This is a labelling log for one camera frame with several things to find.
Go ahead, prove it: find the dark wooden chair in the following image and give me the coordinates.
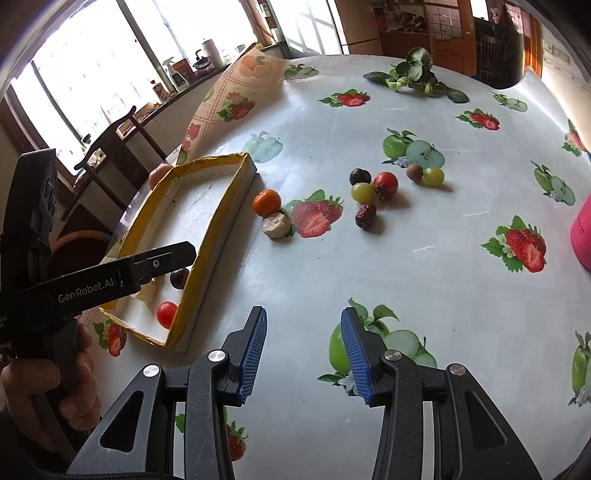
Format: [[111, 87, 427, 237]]
[[74, 105, 169, 217]]

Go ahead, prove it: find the green bok choy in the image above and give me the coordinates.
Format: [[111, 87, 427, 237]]
[[363, 47, 470, 104]]

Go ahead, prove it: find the beige ginger piece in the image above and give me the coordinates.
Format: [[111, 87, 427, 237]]
[[262, 210, 293, 240]]

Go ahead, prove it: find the fruit-printed tablecloth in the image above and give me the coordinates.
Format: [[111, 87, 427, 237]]
[[92, 46, 591, 480]]

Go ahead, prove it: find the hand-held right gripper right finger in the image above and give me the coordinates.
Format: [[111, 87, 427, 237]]
[[340, 307, 543, 480]]

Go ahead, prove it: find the yellow-rimmed white cardboard box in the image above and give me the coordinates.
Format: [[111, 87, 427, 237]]
[[99, 152, 258, 352]]

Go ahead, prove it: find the dried red date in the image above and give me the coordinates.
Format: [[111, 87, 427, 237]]
[[355, 203, 377, 230]]

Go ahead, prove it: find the orange tangerine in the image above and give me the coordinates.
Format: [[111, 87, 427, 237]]
[[252, 189, 282, 217]]

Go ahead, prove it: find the orange peach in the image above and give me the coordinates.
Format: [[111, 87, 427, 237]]
[[148, 164, 174, 190]]

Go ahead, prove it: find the pink thermos bottle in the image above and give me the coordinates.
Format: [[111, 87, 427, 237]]
[[568, 194, 591, 272]]

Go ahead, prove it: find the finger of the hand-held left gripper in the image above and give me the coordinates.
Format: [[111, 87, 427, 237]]
[[131, 241, 197, 283]]

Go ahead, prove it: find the wooden door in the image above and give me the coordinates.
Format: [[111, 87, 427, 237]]
[[422, 0, 476, 77]]

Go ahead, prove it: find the brown tall cabinet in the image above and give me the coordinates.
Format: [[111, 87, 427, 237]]
[[332, 0, 384, 56]]

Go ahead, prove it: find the person's left hand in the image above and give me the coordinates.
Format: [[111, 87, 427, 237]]
[[0, 318, 102, 455]]

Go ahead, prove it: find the white spray bottle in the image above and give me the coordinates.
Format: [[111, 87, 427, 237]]
[[163, 56, 188, 92]]

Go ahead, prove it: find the yellow hose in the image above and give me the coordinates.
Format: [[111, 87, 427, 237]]
[[51, 230, 112, 254]]

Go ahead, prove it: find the small red cherry tomato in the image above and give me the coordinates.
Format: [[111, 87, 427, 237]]
[[156, 301, 179, 329]]

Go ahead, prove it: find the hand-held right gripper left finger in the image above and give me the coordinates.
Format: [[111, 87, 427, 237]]
[[74, 305, 269, 480]]

